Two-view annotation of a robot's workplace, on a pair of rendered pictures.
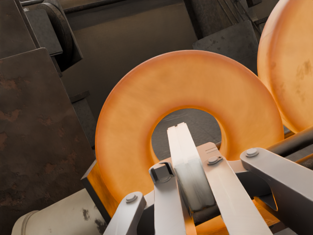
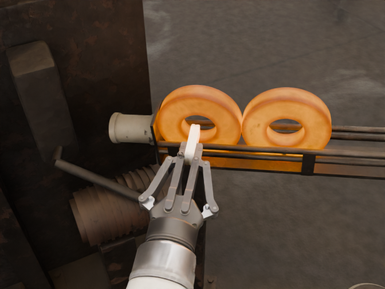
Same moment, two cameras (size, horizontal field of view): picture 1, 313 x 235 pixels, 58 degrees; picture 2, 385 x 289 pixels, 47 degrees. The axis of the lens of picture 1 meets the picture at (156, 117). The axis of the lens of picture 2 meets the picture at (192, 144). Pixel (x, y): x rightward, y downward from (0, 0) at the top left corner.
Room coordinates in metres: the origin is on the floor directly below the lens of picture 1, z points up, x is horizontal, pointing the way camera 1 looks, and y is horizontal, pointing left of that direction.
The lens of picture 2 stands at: (-0.35, -0.06, 1.27)
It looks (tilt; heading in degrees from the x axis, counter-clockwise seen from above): 46 degrees down; 5
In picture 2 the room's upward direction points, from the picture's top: straight up
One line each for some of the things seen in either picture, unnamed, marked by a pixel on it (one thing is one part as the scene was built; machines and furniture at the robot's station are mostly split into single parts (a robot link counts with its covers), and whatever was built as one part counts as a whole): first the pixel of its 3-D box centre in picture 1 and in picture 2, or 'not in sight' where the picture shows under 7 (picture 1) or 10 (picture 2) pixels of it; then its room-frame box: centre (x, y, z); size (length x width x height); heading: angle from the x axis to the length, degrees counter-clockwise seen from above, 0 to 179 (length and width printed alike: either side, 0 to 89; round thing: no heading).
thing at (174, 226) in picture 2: not in sight; (175, 223); (0.02, 0.00, 0.70); 0.09 x 0.08 x 0.07; 175
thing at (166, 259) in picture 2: not in sight; (164, 269); (-0.05, 0.01, 0.69); 0.09 x 0.06 x 0.09; 85
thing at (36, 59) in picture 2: not in sight; (44, 104); (0.29, 0.30, 0.68); 0.11 x 0.08 x 0.24; 30
